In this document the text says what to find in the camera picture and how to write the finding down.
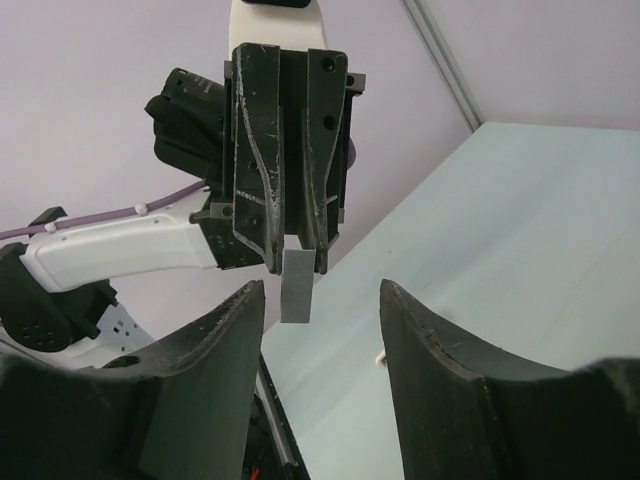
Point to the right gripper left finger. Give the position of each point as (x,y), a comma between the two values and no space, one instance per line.
(177,409)

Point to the long grey staple strip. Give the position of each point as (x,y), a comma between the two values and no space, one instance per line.
(297,286)

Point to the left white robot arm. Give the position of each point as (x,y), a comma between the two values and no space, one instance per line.
(56,292)

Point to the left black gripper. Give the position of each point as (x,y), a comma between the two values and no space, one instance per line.
(286,145)

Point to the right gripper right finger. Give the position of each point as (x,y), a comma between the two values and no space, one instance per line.
(466,409)

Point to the left aluminium frame post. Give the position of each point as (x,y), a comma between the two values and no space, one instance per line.
(444,59)

